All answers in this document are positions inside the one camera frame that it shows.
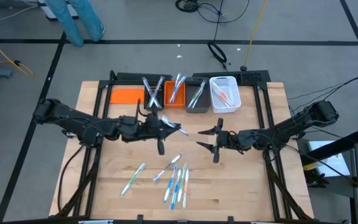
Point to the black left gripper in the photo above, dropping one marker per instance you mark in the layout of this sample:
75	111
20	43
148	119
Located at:
152	127

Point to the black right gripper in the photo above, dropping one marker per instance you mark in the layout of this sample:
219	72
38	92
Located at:
228	140

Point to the green toothbrush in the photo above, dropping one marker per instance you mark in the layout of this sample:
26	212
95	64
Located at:
132	180
202	85
181	189
195	96

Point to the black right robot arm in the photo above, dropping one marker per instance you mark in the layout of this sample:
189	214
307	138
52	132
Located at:
291	127

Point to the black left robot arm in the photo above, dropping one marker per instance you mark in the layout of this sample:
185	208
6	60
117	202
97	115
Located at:
73	119

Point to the orange plastic basket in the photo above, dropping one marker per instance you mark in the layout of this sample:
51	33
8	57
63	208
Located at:
166	102

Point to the grey plastic bin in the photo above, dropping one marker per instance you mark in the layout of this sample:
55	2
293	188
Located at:
205	105

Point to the white perforated basket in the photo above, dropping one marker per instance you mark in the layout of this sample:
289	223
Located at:
233	107

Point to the black slotted basket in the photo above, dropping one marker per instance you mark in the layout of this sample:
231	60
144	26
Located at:
145	96

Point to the orange flat tray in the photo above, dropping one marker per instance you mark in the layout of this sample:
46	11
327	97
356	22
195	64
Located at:
126	96

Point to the silver aluminium extrusion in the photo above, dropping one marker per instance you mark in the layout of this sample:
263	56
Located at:
95	222

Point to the white paper sheet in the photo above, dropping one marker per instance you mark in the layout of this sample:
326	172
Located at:
331	165

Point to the black diagonal bar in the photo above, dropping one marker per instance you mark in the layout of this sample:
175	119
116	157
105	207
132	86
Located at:
337	146

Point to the person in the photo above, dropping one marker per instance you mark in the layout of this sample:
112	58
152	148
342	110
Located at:
89	21

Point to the black aluminium rig frame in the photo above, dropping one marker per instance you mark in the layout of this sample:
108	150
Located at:
126	83

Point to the black perforated mount plate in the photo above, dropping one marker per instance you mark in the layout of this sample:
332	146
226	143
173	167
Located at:
253	77

